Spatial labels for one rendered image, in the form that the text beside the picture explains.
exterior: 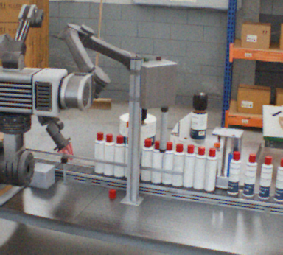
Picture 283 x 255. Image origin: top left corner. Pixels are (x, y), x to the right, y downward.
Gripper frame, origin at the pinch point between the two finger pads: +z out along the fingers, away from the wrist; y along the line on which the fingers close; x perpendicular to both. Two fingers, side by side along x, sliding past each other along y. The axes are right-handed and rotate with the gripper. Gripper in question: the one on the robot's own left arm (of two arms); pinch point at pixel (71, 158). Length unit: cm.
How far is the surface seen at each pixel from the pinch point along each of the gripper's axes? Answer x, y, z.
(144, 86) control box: -61, -18, -9
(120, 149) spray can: -26.3, -2.7, 9.6
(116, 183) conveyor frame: -15.6, -5.5, 22.1
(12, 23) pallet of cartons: 132, 267, -135
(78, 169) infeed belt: 0.4, -0.6, 6.4
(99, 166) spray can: -11.4, -2.2, 11.1
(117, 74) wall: 138, 423, -34
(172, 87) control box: -67, -7, -1
